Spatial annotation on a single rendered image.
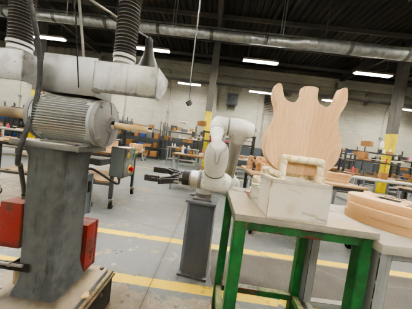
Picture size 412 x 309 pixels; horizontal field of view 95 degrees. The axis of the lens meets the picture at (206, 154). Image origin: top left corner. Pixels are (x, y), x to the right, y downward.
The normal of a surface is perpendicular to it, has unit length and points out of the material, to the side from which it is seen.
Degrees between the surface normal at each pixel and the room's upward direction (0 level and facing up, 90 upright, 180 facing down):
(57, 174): 90
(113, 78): 90
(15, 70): 90
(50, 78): 90
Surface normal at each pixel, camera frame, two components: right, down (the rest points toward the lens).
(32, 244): -0.04, 0.05
